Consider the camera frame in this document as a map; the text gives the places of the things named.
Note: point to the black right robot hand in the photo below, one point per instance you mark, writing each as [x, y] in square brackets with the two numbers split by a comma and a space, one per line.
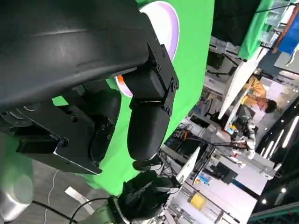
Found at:
[144, 193]

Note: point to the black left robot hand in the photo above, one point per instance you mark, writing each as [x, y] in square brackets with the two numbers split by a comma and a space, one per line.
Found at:
[70, 46]

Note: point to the orange and white bread roll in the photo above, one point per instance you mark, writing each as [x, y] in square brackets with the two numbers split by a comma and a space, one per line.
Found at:
[120, 79]

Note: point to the white panel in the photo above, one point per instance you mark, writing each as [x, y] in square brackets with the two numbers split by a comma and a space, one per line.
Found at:
[189, 165]

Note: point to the yellow box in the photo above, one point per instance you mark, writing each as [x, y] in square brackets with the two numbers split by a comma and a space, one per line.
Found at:
[198, 200]

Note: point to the black monitor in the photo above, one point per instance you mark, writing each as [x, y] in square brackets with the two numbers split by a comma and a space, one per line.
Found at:
[224, 172]
[215, 59]

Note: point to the lilac plate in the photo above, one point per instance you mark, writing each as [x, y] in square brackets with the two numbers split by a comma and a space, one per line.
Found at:
[163, 21]

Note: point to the green table cloth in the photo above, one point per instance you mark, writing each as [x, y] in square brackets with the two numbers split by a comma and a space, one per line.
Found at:
[191, 46]

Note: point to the silver rounded robot shell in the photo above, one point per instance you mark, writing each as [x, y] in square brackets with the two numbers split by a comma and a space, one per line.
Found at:
[14, 200]

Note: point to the white workshop table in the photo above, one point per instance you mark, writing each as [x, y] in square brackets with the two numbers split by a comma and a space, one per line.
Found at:
[238, 79]

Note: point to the person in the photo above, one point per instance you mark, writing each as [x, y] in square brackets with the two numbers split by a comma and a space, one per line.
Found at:
[257, 91]

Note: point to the black backdrop curtain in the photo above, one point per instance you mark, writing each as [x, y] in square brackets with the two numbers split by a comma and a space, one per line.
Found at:
[233, 18]

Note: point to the green hanging cloth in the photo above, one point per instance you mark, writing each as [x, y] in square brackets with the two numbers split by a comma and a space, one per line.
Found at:
[252, 30]

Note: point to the blue tarp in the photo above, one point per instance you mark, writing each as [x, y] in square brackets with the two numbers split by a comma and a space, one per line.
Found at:
[289, 39]

